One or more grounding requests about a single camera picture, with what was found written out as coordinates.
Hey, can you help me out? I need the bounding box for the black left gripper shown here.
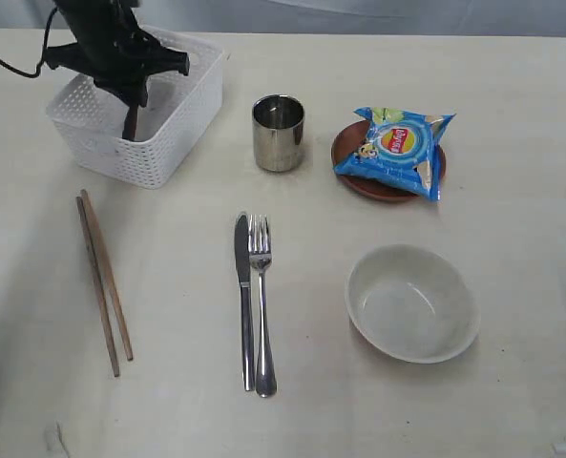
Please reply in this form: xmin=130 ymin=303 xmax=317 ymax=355
xmin=44 ymin=1 xmax=190 ymax=108

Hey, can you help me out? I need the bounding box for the silver fork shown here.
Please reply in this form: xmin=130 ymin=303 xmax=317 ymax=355
xmin=248 ymin=215 xmax=278 ymax=398

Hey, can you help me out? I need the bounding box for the white plastic woven basket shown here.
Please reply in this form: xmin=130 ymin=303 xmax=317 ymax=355
xmin=46 ymin=27 xmax=224 ymax=189

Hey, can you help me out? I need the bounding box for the stainless steel cup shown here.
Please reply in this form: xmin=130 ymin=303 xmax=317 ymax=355
xmin=252 ymin=94 xmax=305 ymax=173

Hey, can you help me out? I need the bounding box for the blue chips bag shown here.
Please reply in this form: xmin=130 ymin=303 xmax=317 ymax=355
xmin=331 ymin=105 xmax=457 ymax=203

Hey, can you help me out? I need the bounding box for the brown round plate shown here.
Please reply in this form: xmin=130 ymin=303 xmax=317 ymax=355
xmin=329 ymin=118 xmax=448 ymax=204

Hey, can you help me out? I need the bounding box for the silver table knife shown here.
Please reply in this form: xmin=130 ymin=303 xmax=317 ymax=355
xmin=234 ymin=212 xmax=255 ymax=391

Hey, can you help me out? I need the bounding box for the white ceramic bowl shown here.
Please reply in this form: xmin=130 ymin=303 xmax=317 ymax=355
xmin=345 ymin=244 xmax=480 ymax=364

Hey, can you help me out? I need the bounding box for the brown wooden spoon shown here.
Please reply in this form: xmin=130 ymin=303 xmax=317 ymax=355
xmin=121 ymin=105 xmax=138 ymax=141

